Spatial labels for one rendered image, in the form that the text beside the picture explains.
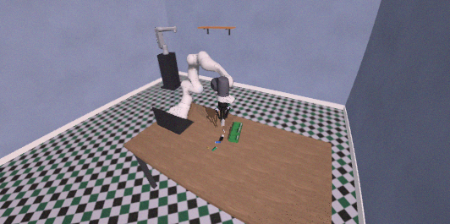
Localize green three-compartment bin rack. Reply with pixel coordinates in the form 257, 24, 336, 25
228, 122, 242, 143

